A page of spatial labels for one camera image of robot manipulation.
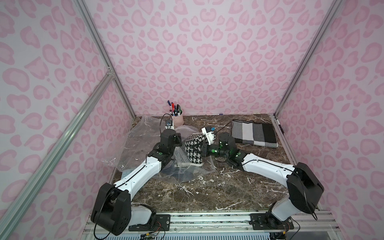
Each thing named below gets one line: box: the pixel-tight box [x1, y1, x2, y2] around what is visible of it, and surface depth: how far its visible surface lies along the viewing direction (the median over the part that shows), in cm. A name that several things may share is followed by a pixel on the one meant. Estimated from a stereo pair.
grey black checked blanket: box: [231, 120, 279, 148], surface depth 109 cm
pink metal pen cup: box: [171, 113, 184, 129], surface depth 109 cm
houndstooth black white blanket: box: [184, 133, 209, 166], surface depth 76 cm
